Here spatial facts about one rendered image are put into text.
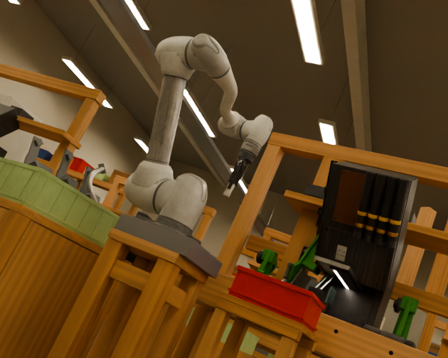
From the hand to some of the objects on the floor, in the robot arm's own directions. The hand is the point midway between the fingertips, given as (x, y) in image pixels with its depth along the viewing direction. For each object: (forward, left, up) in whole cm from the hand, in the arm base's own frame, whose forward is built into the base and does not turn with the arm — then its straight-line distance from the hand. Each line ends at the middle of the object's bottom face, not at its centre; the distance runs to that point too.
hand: (229, 190), depth 247 cm
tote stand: (-11, +70, -128) cm, 146 cm away
